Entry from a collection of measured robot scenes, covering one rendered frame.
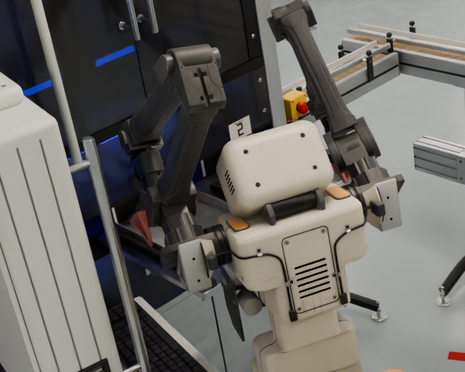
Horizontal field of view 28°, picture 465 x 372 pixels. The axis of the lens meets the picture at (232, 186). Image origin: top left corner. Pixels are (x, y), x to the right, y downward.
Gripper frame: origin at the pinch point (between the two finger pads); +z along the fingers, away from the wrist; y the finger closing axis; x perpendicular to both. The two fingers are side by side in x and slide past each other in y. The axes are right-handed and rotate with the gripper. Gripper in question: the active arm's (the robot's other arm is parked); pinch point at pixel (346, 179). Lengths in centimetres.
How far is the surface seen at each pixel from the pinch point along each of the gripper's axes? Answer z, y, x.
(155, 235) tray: -1, 26, 50
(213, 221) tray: 0.4, 18.7, 34.9
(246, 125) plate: -16.0, 32.7, 6.3
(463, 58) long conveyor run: -6, 26, -86
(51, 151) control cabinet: -52, -34, 96
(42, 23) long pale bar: -68, 14, 68
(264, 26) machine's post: -43, 29, -6
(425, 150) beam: 31, 50, -83
